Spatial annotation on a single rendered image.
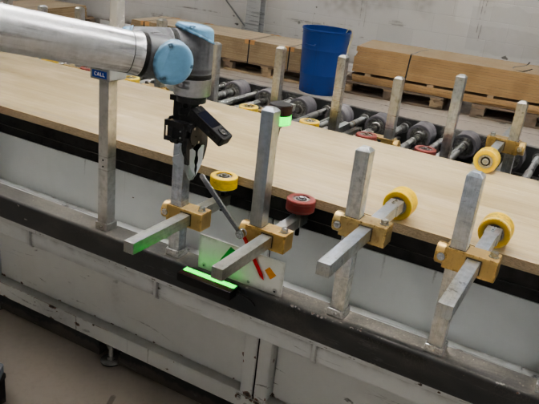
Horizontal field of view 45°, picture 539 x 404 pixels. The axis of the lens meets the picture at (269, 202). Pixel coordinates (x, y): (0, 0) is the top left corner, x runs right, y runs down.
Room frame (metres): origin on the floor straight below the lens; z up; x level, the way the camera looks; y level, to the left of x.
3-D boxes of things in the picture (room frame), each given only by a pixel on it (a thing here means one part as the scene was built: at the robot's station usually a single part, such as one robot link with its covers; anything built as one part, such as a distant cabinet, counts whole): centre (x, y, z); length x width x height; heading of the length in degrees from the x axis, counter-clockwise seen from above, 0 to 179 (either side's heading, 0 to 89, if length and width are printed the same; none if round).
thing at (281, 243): (1.53, 0.00, 0.85); 0.14 x 0.06 x 0.05; 63
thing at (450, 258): (1.31, -0.45, 0.95); 0.14 x 0.06 x 0.05; 63
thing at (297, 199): (1.67, -0.09, 0.85); 0.08 x 0.08 x 0.11
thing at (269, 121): (1.54, 0.02, 0.94); 0.04 x 0.04 x 0.48; 63
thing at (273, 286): (1.53, 0.06, 0.75); 0.26 x 0.01 x 0.10; 63
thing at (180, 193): (1.65, 0.24, 0.89); 0.04 x 0.04 x 0.48; 63
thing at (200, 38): (1.55, 0.22, 1.29); 0.10 x 0.09 x 0.12; 122
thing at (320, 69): (7.40, -0.43, 0.36); 0.59 x 0.57 x 0.73; 159
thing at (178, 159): (1.54, 0.23, 1.02); 0.06 x 0.03 x 0.09; 63
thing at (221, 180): (1.78, 0.14, 0.85); 0.08 x 0.08 x 0.11
